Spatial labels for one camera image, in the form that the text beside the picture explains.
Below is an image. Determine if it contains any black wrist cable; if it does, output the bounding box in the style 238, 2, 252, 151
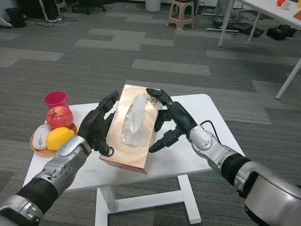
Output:
201, 120, 223, 144

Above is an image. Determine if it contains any orange swirl tissue box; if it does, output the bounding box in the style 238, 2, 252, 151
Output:
98, 84, 169, 175

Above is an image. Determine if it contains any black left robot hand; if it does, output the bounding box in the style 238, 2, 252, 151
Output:
77, 91, 120, 157

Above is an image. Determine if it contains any large white desk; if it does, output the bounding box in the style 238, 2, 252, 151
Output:
218, 0, 301, 48

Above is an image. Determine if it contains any black padded bag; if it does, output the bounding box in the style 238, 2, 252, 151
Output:
278, 24, 296, 37

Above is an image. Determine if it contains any black equipment case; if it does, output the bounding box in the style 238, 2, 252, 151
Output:
232, 23, 253, 36

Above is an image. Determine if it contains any small wooden stool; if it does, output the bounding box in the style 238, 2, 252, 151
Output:
54, 0, 69, 11

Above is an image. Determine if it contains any white waste bin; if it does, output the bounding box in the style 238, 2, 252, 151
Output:
145, 0, 161, 12

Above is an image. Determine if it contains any black office chair base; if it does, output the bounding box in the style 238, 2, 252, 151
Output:
71, 0, 107, 16

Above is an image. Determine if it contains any white slanted desk leg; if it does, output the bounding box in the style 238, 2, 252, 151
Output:
275, 57, 301, 100

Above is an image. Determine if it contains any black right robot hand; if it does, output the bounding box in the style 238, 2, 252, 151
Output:
145, 88, 198, 153

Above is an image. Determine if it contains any yellow lemon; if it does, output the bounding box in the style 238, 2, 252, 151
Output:
46, 127, 75, 151

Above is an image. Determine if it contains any white computer mouse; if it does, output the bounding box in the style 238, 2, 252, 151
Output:
32, 124, 53, 150

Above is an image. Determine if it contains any orange round plate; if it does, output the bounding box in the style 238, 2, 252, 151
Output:
30, 122, 78, 155

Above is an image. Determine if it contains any red apple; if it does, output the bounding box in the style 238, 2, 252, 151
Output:
46, 105, 74, 130

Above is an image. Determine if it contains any black flat bag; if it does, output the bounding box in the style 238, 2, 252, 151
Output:
266, 27, 286, 41

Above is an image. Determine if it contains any pink plastic cup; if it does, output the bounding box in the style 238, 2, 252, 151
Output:
43, 91, 70, 111

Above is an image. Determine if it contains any white table base frame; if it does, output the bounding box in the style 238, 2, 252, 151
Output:
95, 174, 202, 226

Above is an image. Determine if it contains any black waste bin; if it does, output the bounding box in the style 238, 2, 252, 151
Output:
4, 7, 27, 28

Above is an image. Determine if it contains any beige plastic stool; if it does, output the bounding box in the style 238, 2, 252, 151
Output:
167, 0, 195, 31

